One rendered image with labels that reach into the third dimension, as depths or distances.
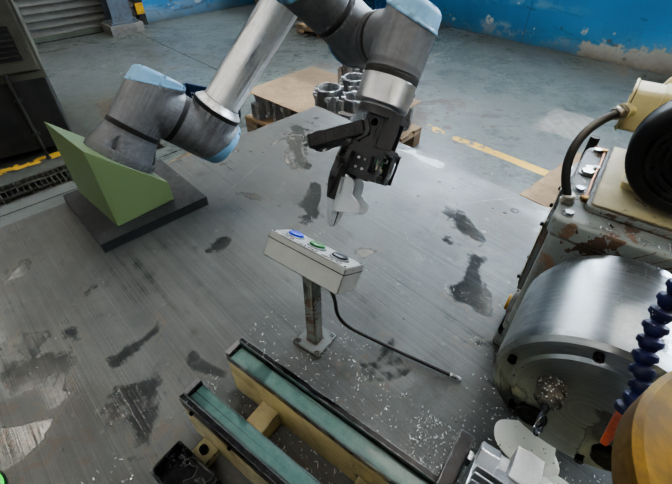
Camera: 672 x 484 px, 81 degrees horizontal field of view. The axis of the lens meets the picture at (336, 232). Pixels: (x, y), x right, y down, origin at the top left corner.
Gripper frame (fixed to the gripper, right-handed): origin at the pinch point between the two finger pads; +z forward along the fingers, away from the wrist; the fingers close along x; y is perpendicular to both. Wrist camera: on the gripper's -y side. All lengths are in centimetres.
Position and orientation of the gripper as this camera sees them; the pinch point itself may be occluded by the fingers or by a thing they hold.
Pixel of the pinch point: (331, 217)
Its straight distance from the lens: 70.4
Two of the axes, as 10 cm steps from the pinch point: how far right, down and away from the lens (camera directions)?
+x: 4.9, -0.2, 8.7
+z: -3.2, 9.2, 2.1
